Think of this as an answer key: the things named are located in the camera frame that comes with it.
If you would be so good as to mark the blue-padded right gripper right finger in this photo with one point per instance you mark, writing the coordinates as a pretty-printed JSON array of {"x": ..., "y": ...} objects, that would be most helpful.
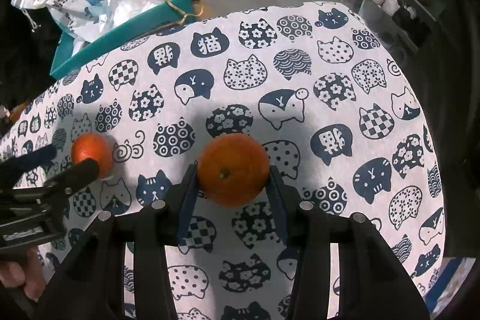
[{"x": 373, "y": 283}]

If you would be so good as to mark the orange tangerine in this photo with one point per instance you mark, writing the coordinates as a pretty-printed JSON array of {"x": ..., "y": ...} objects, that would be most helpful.
[
  {"x": 90, "y": 145},
  {"x": 232, "y": 170}
]

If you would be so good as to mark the left hand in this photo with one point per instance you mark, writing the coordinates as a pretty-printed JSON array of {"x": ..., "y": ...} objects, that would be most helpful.
[{"x": 28, "y": 275}]

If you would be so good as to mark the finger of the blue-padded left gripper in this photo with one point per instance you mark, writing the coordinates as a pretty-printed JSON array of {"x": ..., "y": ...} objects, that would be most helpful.
[
  {"x": 75, "y": 178},
  {"x": 16, "y": 166}
]

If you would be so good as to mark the cat-pattern tablecloth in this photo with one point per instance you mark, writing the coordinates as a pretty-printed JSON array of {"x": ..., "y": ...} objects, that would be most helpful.
[{"x": 270, "y": 164}]

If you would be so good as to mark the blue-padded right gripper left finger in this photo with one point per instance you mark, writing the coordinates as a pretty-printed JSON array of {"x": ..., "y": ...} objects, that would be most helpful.
[{"x": 89, "y": 284}]

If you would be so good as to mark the teal cardboard box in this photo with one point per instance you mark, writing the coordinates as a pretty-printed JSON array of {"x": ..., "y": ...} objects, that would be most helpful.
[{"x": 149, "y": 21}]

